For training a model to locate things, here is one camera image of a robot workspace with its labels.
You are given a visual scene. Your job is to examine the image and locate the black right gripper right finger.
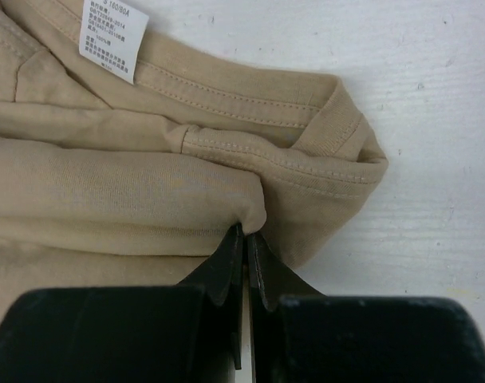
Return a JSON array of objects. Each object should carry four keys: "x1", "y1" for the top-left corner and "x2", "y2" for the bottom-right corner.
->
[{"x1": 246, "y1": 233, "x2": 485, "y2": 382}]

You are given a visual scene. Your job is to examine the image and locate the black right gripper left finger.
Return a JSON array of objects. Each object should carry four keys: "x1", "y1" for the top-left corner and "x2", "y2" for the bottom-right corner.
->
[{"x1": 0, "y1": 225, "x2": 243, "y2": 382}]

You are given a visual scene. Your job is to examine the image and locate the beige t shirt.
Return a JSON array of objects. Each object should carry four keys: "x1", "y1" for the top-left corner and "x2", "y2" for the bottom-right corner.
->
[{"x1": 0, "y1": 1, "x2": 388, "y2": 322}]

